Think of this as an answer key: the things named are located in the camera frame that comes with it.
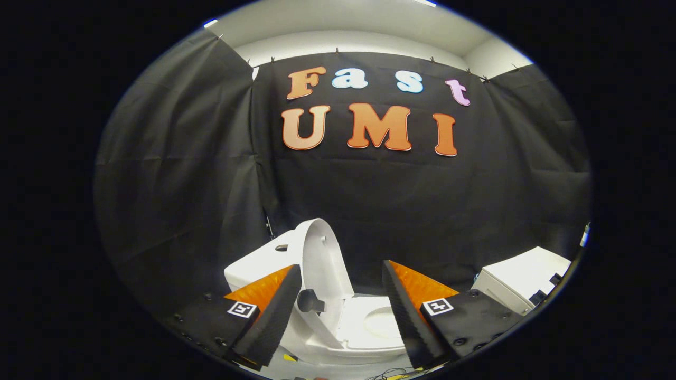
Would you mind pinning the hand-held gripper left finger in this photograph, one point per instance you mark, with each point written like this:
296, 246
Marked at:
272, 316

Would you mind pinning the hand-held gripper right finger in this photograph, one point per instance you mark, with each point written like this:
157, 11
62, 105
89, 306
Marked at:
409, 322

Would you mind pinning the white toilet lid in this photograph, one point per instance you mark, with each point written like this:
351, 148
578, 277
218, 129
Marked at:
322, 258

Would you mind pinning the white toilet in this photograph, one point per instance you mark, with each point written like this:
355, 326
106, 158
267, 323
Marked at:
259, 264

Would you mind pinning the black backdrop cloth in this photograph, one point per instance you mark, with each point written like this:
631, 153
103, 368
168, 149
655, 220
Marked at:
396, 211

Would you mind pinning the white drawer cabinet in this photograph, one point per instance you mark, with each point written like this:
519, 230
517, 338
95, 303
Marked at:
523, 274

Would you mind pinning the ceiling light panel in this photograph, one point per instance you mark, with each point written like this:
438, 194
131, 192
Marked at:
425, 2
210, 23

